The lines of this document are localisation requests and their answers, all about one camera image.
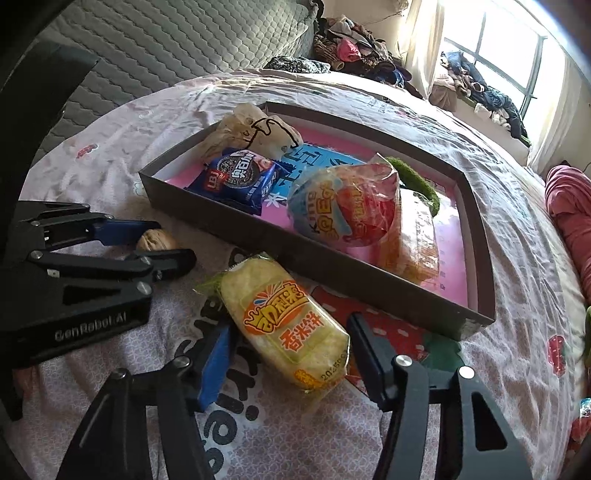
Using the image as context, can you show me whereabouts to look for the walnut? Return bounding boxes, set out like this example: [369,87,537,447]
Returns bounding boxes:
[136,229,180,252]

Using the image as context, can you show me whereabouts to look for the blue cookie packet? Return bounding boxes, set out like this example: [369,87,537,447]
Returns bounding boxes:
[185,148,290,216]

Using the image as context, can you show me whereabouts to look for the yellow rice cracker packet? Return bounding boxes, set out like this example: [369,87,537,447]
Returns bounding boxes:
[195,254,351,393]

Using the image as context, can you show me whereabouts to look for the beige sheer drawstring pouch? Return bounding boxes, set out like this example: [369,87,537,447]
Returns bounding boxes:
[195,103,304,161]

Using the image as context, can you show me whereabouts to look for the surprise egg toy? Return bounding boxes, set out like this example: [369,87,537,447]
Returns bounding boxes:
[287,159,400,249]

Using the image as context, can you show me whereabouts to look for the clear cracker stack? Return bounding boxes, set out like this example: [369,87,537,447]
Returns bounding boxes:
[377,188,440,285]

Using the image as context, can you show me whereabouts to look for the green fuzzy ring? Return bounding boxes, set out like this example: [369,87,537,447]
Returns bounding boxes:
[385,155,442,219]

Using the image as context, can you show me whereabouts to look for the red white plush toy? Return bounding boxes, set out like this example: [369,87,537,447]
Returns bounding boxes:
[566,397,591,460]

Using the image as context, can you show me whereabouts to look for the grey quilted headboard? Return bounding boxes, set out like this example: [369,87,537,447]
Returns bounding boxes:
[35,0,322,159]

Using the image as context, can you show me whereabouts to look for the dark shallow box tray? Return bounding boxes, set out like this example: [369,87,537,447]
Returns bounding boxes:
[140,102,496,340]

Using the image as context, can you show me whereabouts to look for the dark floral pillow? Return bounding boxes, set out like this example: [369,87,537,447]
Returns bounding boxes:
[264,56,331,74]

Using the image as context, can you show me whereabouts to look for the pink rolled blanket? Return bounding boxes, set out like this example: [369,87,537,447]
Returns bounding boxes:
[545,165,591,303]

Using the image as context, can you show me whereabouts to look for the clothes pile in corner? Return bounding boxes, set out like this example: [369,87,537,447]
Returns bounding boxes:
[314,16,423,99]

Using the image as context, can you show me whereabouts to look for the cream curtain right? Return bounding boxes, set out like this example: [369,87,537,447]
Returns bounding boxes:
[528,55,581,176]

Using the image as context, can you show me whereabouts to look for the cream curtain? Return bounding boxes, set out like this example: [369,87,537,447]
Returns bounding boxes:
[528,55,581,176]
[399,0,445,98]

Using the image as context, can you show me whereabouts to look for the clothes pile on windowsill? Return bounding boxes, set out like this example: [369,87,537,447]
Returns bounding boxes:
[429,51,531,148]

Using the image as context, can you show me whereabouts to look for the cream curtain left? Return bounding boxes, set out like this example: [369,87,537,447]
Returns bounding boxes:
[399,0,445,98]

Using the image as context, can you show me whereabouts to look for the window with dark frame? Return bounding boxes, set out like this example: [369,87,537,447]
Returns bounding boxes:
[438,8,548,121]

